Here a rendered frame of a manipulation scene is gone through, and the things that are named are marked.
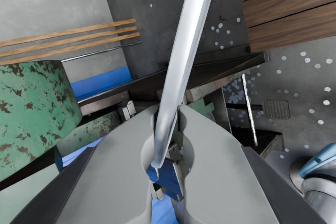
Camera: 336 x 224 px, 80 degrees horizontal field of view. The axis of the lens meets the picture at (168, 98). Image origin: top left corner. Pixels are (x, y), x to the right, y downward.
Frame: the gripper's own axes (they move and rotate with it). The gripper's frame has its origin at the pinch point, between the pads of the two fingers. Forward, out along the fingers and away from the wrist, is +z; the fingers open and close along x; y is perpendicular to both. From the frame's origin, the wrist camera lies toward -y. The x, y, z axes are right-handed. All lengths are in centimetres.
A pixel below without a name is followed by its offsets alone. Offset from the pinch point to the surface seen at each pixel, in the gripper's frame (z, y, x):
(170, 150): 50, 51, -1
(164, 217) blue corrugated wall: 133, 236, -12
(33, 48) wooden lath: 127, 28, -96
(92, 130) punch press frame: 65, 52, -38
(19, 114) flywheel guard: 19.8, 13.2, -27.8
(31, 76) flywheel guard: 27.2, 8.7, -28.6
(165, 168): 40, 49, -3
